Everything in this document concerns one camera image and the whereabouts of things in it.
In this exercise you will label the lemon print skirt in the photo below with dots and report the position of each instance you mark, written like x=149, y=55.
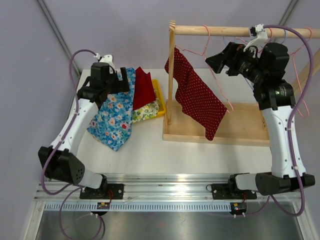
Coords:
x=146, y=112

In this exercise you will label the wooden clothes rack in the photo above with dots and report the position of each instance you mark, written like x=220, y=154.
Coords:
x=243, y=123

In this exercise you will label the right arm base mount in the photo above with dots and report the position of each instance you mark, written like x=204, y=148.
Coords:
x=230, y=191

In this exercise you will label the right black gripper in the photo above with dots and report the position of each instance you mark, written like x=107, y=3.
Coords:
x=236, y=54

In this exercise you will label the yellow plastic tray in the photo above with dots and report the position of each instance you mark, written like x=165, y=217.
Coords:
x=159, y=95

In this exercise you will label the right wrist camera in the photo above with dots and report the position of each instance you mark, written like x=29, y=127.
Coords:
x=258, y=36

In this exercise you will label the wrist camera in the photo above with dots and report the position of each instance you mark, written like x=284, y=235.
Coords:
x=105, y=59
x=258, y=36

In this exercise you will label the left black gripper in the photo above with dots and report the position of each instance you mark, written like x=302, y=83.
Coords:
x=121, y=86

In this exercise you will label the plain red skirt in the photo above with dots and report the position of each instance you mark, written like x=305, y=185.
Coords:
x=143, y=89

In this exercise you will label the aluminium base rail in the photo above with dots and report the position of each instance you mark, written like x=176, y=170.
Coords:
x=145, y=193

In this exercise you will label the red polka dot skirt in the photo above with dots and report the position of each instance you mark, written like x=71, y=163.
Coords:
x=196, y=99

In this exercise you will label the blue floral skirt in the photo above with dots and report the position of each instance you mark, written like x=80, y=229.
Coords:
x=112, y=125

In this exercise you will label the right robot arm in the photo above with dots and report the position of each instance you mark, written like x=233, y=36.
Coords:
x=276, y=100

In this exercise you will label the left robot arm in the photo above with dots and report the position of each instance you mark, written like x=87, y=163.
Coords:
x=59, y=161

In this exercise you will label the blue hanger of lemon skirt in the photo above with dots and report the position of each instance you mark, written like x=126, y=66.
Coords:
x=226, y=39

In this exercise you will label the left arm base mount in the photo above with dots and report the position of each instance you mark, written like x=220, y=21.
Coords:
x=104, y=195

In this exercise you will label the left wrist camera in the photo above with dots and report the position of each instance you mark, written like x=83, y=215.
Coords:
x=105, y=59

